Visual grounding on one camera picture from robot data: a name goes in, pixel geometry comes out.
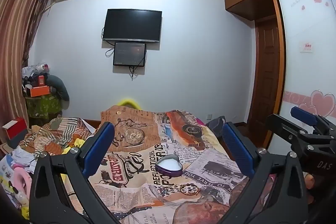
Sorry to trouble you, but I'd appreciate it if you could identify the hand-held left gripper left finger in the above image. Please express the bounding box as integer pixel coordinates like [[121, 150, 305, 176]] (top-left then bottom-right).
[[28, 122, 126, 224]]

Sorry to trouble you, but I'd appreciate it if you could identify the yellow plastic item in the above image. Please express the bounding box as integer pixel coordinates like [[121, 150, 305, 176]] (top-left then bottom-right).
[[117, 98, 143, 110]]

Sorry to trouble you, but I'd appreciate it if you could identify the black wall television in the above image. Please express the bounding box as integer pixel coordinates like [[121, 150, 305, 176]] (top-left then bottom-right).
[[102, 9, 162, 43]]

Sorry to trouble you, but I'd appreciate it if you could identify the orange flat box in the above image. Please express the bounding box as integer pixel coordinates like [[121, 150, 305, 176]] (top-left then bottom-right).
[[30, 85, 50, 97]]

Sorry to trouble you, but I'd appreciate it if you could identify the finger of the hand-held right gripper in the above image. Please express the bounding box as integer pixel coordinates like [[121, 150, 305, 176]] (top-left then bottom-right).
[[266, 114, 317, 153], [290, 106, 336, 136]]

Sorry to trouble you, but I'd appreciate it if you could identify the newspaper print blanket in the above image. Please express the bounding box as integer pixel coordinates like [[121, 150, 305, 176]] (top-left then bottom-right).
[[60, 105, 276, 224]]

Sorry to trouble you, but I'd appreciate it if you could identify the dark grey backpack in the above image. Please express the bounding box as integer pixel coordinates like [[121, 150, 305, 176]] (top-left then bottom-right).
[[206, 116, 227, 136]]

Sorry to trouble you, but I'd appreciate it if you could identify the pink plastic toy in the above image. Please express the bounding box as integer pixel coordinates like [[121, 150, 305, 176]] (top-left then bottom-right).
[[11, 164, 33, 199]]

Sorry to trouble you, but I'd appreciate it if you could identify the green covered stand with clutter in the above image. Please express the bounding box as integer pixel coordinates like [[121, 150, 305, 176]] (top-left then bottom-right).
[[25, 95, 63, 120]]

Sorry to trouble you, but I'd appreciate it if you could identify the brown wooden door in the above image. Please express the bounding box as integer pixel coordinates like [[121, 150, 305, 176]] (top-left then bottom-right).
[[248, 17, 282, 149]]

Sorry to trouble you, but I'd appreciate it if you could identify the dark grey garment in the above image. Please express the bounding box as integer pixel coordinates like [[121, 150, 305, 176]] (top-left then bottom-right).
[[47, 74, 70, 111]]

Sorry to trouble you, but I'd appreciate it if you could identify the purple heart-shaped tin box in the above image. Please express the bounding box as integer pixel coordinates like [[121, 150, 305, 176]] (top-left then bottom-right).
[[155, 154, 182, 177]]

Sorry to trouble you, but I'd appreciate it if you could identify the red and white box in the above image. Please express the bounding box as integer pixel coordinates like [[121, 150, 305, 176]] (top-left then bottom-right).
[[2, 117, 28, 141]]

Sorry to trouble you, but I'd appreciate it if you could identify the small black wall monitor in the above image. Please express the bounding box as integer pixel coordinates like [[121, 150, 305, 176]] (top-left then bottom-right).
[[113, 42, 147, 66]]

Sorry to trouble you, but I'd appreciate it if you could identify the person's right hand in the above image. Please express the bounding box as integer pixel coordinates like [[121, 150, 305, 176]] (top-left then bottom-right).
[[303, 172, 318, 205]]

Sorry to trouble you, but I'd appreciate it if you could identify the striped patchwork cloth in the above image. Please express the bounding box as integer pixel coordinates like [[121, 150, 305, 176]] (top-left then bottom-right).
[[24, 115, 96, 157]]

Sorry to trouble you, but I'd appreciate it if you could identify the white heart-print wardrobe door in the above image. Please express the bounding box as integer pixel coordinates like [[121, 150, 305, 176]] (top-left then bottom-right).
[[273, 0, 336, 151]]

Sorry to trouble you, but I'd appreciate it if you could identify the striped brown curtain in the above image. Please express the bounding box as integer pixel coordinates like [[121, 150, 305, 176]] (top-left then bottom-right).
[[0, 0, 56, 147]]

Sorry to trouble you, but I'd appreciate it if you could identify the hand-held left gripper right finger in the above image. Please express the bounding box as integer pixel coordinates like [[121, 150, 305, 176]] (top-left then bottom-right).
[[217, 122, 308, 224]]

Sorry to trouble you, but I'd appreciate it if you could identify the black monitor cable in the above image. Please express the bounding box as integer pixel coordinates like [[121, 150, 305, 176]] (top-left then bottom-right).
[[128, 65, 139, 81]]

